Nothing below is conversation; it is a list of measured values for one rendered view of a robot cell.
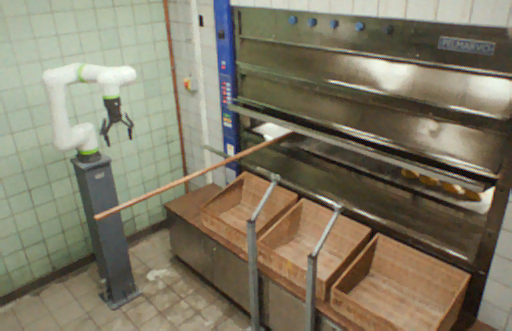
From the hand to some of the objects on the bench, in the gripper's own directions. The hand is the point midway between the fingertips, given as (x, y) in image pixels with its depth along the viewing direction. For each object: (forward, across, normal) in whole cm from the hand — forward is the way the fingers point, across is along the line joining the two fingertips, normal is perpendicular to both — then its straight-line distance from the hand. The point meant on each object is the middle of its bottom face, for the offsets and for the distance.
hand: (119, 141), depth 239 cm
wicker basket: (+89, -81, +13) cm, 122 cm away
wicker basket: (+93, -82, +134) cm, 183 cm away
